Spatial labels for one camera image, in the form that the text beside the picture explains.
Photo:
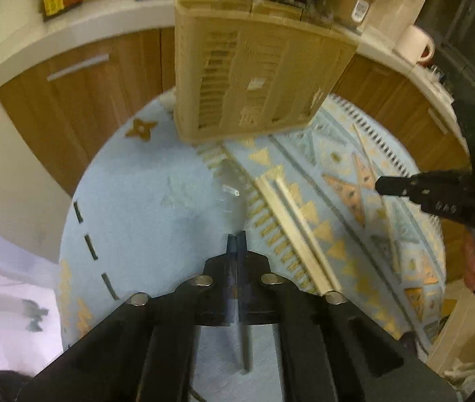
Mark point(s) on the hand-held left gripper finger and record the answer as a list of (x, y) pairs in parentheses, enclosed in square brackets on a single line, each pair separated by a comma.
[(241, 247), (232, 247)]

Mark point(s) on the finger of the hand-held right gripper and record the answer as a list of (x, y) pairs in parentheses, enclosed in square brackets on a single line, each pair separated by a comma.
[(396, 185), (451, 209)]

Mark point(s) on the clear plastic spoon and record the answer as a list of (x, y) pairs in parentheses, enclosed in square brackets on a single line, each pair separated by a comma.
[(243, 347)]

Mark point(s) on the bamboo utensil holder box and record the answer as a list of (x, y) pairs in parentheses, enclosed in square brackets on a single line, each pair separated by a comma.
[(258, 71)]

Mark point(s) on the wooden chopstick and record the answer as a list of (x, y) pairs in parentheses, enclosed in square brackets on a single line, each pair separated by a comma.
[(308, 234), (292, 238)]

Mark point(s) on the patterned blue tablecloth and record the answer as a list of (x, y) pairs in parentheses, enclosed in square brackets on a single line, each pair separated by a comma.
[(145, 226)]

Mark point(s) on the white mug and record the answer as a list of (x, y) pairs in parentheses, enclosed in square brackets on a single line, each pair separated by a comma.
[(413, 46)]

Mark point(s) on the dark window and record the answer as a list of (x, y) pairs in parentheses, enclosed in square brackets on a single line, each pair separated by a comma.
[(467, 21)]

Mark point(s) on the brown lidded jar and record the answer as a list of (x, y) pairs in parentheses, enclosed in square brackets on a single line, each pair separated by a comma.
[(346, 6)]

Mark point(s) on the white printed cloth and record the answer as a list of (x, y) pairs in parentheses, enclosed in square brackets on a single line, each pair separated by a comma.
[(7, 301)]

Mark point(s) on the white kitchen countertop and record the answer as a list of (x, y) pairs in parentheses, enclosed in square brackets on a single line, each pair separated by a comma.
[(107, 12)]

